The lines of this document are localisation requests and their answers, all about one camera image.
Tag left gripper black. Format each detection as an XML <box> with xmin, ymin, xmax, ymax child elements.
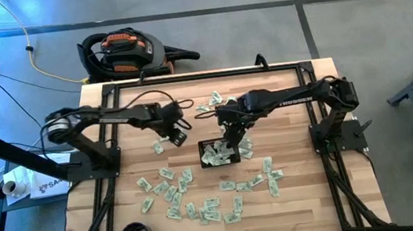
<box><xmin>158</xmin><ymin>106</ymin><xmax>190</xmax><ymax>150</ymax></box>

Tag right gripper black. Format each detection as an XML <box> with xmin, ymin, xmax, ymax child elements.
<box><xmin>216</xmin><ymin>100</ymin><xmax>258</xmax><ymax>150</ymax></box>

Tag black slotted plastic basket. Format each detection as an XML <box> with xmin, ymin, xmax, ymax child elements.
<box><xmin>197</xmin><ymin>135</ymin><xmax>242</xmax><ymax>170</ymax></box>

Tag black orange shop vacuum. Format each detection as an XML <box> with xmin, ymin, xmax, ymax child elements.
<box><xmin>75</xmin><ymin>18</ymin><xmax>203</xmax><ymax>86</ymax></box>

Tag white printed paper sheet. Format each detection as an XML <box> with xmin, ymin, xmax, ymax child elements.
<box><xmin>24</xmin><ymin>150</ymin><xmax>78</xmax><ymax>200</ymax></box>

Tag black desk support beam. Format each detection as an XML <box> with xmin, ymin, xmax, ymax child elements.
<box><xmin>0</xmin><ymin>124</ymin><xmax>71</xmax><ymax>189</ymax></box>

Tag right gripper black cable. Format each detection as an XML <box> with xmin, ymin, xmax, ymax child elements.
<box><xmin>193</xmin><ymin>108</ymin><xmax>220</xmax><ymax>121</ymax></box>

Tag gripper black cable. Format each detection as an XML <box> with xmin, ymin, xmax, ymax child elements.
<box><xmin>193</xmin><ymin>108</ymin><xmax>220</xmax><ymax>121</ymax></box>
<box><xmin>116</xmin><ymin>85</ymin><xmax>198</xmax><ymax>139</ymax></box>

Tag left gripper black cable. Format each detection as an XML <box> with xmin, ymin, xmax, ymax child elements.
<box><xmin>116</xmin><ymin>85</ymin><xmax>198</xmax><ymax>139</ymax></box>

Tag black frame handle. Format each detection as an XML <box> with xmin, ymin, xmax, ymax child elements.
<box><xmin>252</xmin><ymin>52</ymin><xmax>271</xmax><ymax>71</ymax></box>
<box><xmin>136</xmin><ymin>70</ymin><xmax>148</xmax><ymax>86</ymax></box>

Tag thin black floor cable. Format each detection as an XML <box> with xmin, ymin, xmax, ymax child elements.
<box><xmin>0</xmin><ymin>63</ymin><xmax>83</xmax><ymax>103</ymax></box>
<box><xmin>0</xmin><ymin>76</ymin><xmax>43</xmax><ymax>134</ymax></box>

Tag yellow power cable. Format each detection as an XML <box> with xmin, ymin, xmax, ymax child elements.
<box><xmin>0</xmin><ymin>0</ymin><xmax>89</xmax><ymax>95</ymax></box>

